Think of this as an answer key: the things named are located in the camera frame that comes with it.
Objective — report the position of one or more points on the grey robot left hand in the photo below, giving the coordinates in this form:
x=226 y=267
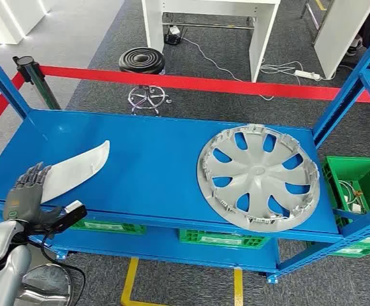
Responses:
x=25 y=202

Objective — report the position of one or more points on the white curved plastic panel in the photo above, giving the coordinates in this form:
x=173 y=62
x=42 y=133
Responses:
x=76 y=169

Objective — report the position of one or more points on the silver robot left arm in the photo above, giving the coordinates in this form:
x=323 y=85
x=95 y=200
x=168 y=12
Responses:
x=3 y=274

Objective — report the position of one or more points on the blue metal shelf rack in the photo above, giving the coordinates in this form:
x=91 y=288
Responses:
x=140 y=169

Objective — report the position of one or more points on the white counter block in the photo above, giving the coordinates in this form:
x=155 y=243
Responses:
x=6 y=21

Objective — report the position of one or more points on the black round stool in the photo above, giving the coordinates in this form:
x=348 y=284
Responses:
x=142 y=60

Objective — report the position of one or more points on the black floor socket box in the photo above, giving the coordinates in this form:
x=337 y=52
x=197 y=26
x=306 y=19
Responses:
x=172 y=38

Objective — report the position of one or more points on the silver wheel hubcap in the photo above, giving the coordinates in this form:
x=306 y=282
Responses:
x=258 y=173

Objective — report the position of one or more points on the white desk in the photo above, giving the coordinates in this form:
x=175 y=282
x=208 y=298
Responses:
x=261 y=38

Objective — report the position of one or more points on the white power strip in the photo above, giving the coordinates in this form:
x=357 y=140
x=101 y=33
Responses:
x=306 y=74

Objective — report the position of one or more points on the open green plastic crate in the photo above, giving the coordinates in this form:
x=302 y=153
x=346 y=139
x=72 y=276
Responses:
x=338 y=167

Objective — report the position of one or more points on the white board panel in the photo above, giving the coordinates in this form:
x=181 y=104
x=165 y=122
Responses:
x=341 y=33

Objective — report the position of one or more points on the person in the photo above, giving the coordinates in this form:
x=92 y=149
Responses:
x=353 y=45

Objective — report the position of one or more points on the dark stanchion post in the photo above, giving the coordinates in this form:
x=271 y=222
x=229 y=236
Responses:
x=45 y=91

